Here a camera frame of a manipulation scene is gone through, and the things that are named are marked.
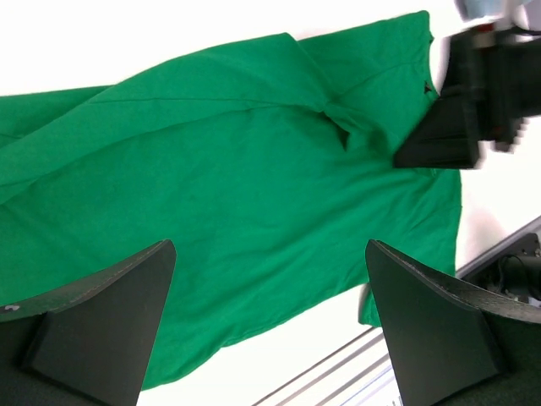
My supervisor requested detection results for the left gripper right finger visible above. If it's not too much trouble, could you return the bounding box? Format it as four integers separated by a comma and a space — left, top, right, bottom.
365, 239, 540, 405

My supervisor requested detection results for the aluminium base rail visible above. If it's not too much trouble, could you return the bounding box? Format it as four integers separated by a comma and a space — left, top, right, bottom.
256, 218, 540, 405

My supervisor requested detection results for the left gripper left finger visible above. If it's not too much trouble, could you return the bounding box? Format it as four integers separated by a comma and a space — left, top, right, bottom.
1, 240, 177, 406

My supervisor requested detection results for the blue grey t shirt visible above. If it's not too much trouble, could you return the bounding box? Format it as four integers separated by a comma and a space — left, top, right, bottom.
454, 0, 510, 21

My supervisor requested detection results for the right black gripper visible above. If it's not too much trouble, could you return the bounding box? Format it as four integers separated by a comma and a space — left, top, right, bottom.
393, 25, 540, 169

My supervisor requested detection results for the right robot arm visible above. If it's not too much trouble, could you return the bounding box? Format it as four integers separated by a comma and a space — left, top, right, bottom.
393, 1, 540, 169

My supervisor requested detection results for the green t shirt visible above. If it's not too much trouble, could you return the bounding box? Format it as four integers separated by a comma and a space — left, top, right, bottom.
1, 10, 462, 389

